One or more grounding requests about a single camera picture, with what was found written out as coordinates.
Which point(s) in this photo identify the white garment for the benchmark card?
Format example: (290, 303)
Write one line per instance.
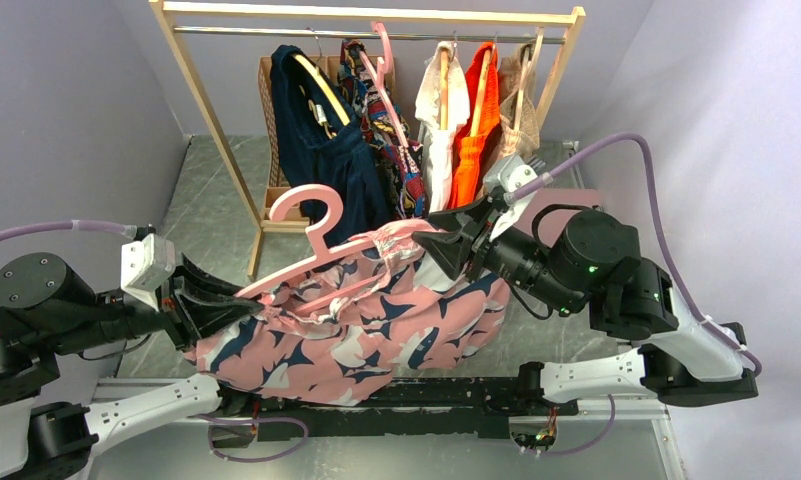
(437, 159)

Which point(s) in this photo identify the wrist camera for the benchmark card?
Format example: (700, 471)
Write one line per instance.
(513, 181)
(145, 266)

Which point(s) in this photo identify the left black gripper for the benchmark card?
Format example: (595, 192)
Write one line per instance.
(188, 316)

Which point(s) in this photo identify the metal hanging rod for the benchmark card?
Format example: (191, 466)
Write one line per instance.
(339, 34)

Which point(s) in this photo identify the yellow hanger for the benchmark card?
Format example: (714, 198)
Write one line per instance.
(328, 92)

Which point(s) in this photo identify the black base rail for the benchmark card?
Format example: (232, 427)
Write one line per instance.
(483, 406)

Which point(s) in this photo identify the colourful patterned garment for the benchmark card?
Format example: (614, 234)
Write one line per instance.
(397, 156)

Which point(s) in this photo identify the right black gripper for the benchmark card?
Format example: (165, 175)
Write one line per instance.
(450, 250)

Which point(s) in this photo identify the navy blue garment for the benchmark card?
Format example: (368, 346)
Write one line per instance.
(334, 159)

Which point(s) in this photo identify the orange shorts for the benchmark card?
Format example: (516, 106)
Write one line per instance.
(467, 150)

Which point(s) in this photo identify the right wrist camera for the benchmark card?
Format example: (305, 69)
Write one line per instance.
(513, 181)

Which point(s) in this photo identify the pink patterned shorts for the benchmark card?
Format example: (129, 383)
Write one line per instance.
(338, 334)

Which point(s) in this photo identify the wooden clothes rack frame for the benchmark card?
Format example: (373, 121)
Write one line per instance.
(561, 30)

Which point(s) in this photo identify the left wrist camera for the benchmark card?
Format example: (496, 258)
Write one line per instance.
(145, 266)

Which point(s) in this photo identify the wooden hanger in orange shorts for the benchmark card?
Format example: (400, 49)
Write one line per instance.
(482, 80)

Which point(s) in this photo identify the pink clipboard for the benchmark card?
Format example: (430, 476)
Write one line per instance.
(548, 196)

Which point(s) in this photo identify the wooden hanger in beige garment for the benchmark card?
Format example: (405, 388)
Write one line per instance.
(518, 117)

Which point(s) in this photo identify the beige garment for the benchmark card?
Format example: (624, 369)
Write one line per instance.
(491, 151)

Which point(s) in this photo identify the wooden hanger in white garment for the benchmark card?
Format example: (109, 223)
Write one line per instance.
(444, 67)

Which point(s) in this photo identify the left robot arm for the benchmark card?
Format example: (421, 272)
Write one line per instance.
(48, 311)

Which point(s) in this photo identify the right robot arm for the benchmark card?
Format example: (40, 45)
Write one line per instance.
(595, 265)

